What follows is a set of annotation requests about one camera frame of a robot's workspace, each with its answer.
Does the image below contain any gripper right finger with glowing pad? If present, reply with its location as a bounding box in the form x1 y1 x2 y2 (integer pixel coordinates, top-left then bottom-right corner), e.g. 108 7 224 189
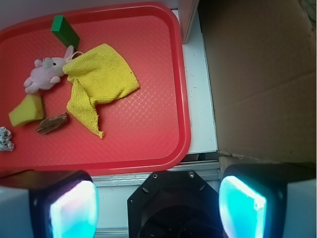
219 162 317 238

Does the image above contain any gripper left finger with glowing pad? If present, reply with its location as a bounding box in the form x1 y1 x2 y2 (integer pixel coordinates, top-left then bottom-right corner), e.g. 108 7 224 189
0 170 99 238

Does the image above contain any white paper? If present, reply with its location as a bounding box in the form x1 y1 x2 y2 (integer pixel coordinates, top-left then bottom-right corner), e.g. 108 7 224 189
0 126 14 152

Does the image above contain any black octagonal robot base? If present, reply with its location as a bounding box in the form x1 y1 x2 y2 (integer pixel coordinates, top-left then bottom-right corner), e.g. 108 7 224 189
127 171 223 238

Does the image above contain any yellow sponge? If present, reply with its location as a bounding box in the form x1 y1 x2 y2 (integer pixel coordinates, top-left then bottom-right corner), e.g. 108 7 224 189
8 94 46 127

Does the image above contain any pink plush bunny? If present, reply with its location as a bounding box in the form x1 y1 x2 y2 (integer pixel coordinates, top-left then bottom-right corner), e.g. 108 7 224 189
23 46 74 94

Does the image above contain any yellow microfiber cloth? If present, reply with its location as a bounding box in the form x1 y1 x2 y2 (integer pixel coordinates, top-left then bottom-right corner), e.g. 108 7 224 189
63 44 140 139

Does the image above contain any brown cardboard box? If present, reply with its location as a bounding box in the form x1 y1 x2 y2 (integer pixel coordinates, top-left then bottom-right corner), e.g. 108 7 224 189
198 0 317 162

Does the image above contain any green rectangular block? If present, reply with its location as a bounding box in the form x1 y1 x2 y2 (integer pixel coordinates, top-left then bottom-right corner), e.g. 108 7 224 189
51 15 80 49

